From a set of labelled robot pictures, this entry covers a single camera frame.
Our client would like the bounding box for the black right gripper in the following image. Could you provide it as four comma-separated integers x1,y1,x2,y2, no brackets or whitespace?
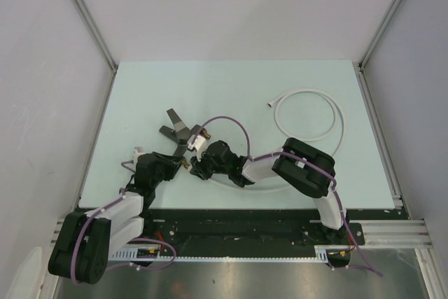
190,146,230,180

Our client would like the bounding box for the dark grey faucet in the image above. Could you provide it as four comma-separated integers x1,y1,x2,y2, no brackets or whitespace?
159,109,211,158

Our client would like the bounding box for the white flexible hose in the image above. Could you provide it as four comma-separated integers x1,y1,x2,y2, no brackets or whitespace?
209,88,347,193

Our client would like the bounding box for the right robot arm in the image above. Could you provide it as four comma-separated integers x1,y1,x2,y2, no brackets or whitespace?
187,136,349,244

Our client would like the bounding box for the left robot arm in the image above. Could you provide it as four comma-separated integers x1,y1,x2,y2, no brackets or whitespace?
48,152,185,284

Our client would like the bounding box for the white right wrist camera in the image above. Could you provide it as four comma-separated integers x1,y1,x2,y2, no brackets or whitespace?
187,134,207,153

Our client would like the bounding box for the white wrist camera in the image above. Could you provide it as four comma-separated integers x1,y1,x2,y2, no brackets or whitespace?
187,134,207,153
132,146,146,165

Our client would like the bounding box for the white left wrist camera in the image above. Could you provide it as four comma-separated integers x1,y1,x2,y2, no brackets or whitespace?
132,146,146,165

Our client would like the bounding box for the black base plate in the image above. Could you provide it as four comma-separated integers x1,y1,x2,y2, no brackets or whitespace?
125,209,365,257

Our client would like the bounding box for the white slotted cable duct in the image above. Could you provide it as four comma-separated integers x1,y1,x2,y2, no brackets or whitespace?
108,245,351,263

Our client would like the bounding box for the aluminium frame rail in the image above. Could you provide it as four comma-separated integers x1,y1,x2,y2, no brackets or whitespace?
359,220,433,249

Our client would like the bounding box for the left aluminium corner post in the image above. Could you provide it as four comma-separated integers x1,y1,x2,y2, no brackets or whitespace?
71,0,118,74

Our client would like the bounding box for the aluminium corner post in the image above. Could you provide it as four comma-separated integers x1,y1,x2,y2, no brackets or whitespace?
71,0,118,74
358,0,405,71

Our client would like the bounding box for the right aluminium corner post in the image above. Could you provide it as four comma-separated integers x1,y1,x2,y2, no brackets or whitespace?
358,0,405,71

